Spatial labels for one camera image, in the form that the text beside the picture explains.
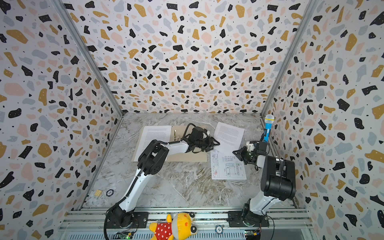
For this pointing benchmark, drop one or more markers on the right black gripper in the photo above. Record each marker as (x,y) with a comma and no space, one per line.
(244,154)

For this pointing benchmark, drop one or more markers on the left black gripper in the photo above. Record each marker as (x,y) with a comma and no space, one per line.
(209,144)

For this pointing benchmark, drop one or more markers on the white diagram sheet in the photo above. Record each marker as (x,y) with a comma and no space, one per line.
(226,167)

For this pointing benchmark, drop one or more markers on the beige manila folder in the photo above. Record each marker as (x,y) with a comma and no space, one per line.
(165,134)

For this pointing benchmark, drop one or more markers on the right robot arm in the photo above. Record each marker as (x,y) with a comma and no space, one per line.
(277,183)

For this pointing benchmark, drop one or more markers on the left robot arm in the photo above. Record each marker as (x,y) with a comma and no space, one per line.
(150,162)

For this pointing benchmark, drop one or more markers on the blue toy microphone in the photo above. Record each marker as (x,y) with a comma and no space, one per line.
(269,120)

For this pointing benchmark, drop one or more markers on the right circuit board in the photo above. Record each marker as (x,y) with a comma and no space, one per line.
(253,235)

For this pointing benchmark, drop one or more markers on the yellow plush toy red dress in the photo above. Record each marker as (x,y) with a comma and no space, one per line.
(180,227)

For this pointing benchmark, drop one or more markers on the small wooden block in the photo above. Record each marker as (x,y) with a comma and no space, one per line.
(98,193)

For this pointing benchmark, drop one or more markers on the left green circuit board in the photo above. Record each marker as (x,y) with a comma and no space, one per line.
(125,235)

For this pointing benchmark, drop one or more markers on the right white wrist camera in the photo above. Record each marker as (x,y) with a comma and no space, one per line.
(250,146)

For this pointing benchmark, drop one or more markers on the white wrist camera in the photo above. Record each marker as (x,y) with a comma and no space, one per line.
(250,146)
(205,133)

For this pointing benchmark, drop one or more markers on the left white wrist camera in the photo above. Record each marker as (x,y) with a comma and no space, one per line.
(205,133)

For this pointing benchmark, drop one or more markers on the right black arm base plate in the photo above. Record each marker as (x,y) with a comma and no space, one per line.
(236,219)

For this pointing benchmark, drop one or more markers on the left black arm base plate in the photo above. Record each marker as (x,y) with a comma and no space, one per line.
(135,220)

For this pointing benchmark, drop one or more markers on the aluminium front rail frame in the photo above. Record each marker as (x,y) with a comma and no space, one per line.
(201,223)

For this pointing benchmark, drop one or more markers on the right aluminium corner post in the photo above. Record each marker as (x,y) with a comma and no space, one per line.
(290,54)

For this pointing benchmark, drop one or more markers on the aluminium corner post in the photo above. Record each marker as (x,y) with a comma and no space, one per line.
(65,16)
(290,54)

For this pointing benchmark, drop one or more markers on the left aluminium corner post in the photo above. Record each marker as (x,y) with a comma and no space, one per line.
(65,16)

